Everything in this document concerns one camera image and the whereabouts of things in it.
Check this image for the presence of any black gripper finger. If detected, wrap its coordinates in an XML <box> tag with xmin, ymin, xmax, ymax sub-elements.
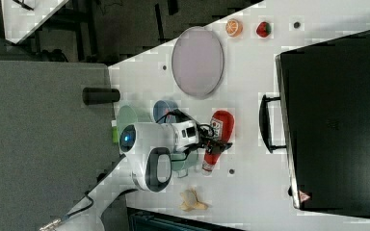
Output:
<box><xmin>206</xmin><ymin>142</ymin><xmax>232</xmax><ymax>155</ymax></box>

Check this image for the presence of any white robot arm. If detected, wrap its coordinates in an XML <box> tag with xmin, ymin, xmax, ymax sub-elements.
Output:
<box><xmin>39</xmin><ymin>120</ymin><xmax>234</xmax><ymax>231</ymax></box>

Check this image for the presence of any green block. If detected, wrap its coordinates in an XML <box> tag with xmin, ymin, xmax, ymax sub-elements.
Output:
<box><xmin>112</xmin><ymin>126</ymin><xmax>119</xmax><ymax>143</ymax></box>

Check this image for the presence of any red ketchup bottle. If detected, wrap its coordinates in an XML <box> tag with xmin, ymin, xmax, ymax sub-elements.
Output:
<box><xmin>202</xmin><ymin>110</ymin><xmax>234</xmax><ymax>176</ymax></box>

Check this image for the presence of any grey partition board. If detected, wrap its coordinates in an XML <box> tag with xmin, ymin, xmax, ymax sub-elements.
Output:
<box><xmin>0</xmin><ymin>61</ymin><xmax>119</xmax><ymax>231</ymax></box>

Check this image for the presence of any blue small bowl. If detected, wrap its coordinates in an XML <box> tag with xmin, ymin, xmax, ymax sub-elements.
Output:
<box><xmin>152</xmin><ymin>100</ymin><xmax>177</xmax><ymax>124</ymax></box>

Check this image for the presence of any green perforated colander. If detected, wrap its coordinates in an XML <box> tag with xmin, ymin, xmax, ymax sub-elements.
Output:
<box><xmin>117</xmin><ymin>105</ymin><xmax>151</xmax><ymax>134</ymax></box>

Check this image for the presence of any dark green cup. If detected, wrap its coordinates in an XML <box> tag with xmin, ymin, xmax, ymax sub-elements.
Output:
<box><xmin>172</xmin><ymin>151</ymin><xmax>198</xmax><ymax>178</ymax></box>

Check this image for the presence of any red strawberry toy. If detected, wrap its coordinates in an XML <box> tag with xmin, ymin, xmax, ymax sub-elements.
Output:
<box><xmin>256</xmin><ymin>21</ymin><xmax>272</xmax><ymax>38</ymax></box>

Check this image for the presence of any orange slice toy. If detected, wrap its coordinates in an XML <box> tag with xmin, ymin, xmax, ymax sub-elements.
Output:
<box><xmin>225</xmin><ymin>18</ymin><xmax>243</xmax><ymax>37</ymax></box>

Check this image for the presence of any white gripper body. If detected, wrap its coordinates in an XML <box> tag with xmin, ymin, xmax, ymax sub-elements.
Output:
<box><xmin>197</xmin><ymin>124</ymin><xmax>218</xmax><ymax>150</ymax></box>

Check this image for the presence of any peeled banana toy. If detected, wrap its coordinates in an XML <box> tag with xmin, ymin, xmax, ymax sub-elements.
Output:
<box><xmin>179</xmin><ymin>189</ymin><xmax>208</xmax><ymax>212</ymax></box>

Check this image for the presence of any black cylinder post upper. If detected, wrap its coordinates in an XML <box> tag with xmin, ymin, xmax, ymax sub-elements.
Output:
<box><xmin>82</xmin><ymin>88</ymin><xmax>120</xmax><ymax>105</ymax></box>

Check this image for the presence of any black toaster oven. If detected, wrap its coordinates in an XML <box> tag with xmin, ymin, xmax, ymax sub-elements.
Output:
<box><xmin>275</xmin><ymin>30</ymin><xmax>370</xmax><ymax>218</ymax></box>

